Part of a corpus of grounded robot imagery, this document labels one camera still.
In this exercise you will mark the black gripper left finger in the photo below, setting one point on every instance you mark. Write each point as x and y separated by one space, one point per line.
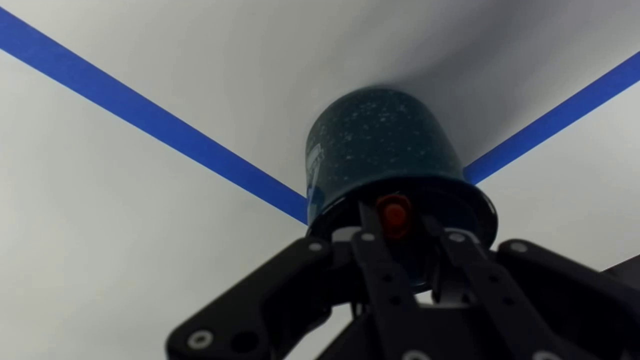
312 293

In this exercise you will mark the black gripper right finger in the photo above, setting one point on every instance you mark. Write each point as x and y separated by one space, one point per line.
532 301

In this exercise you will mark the dark teal speckled cup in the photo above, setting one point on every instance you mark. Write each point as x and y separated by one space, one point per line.
381 147

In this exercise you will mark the long blue tape strip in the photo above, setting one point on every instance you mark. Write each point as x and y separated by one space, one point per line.
146 121

